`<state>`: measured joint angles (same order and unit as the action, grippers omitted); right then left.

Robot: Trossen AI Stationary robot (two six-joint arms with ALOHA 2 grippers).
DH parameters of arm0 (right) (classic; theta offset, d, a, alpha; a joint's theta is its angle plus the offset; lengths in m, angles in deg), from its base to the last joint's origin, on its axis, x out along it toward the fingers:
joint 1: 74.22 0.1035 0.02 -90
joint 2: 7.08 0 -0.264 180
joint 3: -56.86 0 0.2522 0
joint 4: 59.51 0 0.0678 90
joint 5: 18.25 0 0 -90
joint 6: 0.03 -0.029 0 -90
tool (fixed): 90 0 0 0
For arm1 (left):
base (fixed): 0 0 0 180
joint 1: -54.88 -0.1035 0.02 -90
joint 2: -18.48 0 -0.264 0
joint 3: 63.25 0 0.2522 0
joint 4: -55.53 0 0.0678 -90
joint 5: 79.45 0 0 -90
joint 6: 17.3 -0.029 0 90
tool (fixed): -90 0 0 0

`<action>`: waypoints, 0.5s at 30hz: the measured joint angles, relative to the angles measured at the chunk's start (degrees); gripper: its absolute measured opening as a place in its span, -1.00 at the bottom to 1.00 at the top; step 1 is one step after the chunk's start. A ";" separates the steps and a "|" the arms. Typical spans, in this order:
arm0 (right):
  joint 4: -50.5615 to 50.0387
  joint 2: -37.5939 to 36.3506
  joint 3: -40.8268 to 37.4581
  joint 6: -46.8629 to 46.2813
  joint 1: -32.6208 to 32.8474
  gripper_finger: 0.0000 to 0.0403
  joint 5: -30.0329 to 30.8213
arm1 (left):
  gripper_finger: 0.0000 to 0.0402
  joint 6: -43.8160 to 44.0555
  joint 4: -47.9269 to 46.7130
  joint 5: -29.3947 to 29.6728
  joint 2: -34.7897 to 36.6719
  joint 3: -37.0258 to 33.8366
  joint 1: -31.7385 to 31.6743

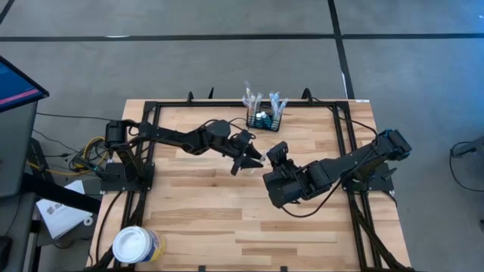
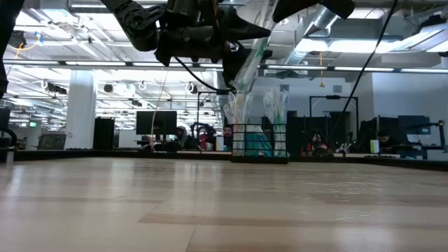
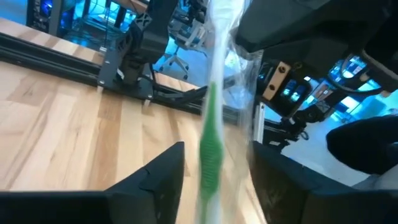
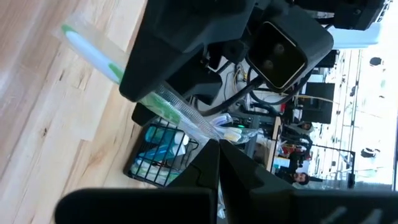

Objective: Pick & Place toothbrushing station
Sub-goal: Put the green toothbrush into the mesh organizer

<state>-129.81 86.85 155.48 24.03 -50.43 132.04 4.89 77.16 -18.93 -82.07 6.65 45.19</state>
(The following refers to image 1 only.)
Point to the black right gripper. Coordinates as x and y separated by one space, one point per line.
287 183

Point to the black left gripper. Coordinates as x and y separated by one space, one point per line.
238 153

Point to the teal toothpaste tube white cap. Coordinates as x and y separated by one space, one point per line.
259 119
266 121

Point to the clear plastic wrapper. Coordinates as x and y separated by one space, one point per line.
252 102

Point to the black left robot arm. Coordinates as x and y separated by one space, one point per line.
170 136

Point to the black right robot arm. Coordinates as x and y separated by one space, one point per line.
363 155

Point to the white lidded yellow container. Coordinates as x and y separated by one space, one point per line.
132 245

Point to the white tape roll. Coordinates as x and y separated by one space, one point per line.
88 217

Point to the black diagonal bar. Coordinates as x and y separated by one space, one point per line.
60 192

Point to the white paper booklet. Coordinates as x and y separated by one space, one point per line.
60 219

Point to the grey cabinet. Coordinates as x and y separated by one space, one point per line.
15 151

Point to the blue screen monitor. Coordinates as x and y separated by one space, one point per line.
15 87

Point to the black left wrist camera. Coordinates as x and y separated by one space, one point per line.
242 139

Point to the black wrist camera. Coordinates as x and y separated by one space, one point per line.
279 150
242 139

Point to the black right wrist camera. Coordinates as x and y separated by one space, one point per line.
279 150

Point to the black aluminium table frame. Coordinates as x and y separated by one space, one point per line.
211 103

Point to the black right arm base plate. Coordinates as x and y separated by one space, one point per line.
378 183

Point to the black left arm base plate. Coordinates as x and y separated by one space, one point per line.
113 185

